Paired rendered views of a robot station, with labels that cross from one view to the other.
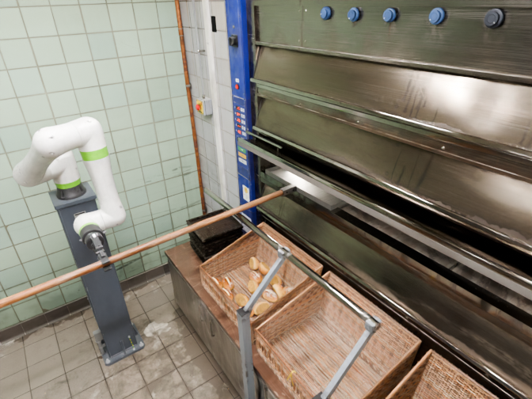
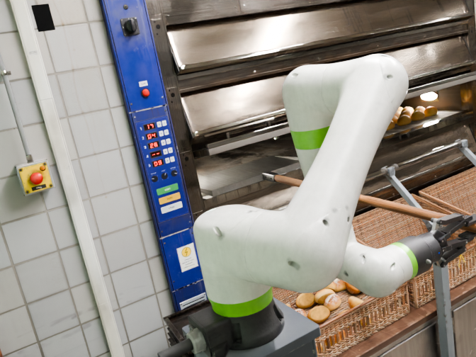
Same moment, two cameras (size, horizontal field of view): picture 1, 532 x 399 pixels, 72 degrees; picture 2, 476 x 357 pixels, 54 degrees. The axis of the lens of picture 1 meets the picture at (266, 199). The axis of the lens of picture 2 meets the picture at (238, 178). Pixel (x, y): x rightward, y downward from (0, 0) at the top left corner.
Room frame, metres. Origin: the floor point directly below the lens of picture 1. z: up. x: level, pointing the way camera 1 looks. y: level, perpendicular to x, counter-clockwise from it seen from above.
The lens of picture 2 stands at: (1.64, 1.87, 1.71)
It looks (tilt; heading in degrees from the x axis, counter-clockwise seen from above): 14 degrees down; 277
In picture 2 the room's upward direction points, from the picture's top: 11 degrees counter-clockwise
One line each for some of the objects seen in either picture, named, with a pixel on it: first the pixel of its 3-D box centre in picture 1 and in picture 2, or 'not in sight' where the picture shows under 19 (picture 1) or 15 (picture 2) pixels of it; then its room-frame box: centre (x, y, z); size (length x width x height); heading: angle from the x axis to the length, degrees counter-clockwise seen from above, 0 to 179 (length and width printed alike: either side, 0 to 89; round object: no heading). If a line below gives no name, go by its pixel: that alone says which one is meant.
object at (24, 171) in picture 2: (204, 105); (35, 176); (2.50, 0.40, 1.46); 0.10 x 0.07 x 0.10; 34
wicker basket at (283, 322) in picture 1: (331, 345); (414, 243); (1.12, -0.27, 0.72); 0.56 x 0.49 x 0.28; 34
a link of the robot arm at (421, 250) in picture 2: (93, 235); (409, 256); (1.39, 0.79, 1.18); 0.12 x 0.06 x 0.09; 124
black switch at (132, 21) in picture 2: (231, 36); (129, 19); (2.13, 0.15, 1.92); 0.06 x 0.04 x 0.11; 34
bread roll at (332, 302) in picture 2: (270, 294); (331, 301); (1.56, -0.01, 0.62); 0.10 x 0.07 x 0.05; 51
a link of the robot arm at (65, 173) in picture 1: (61, 168); (238, 256); (1.76, 1.06, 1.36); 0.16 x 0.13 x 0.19; 144
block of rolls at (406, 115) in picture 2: not in sight; (377, 117); (1.06, -1.18, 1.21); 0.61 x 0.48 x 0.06; 124
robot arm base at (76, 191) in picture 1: (68, 184); (220, 325); (1.82, 1.08, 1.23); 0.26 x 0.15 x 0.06; 35
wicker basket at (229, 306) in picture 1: (258, 275); (318, 290); (1.61, 0.06, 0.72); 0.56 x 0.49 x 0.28; 35
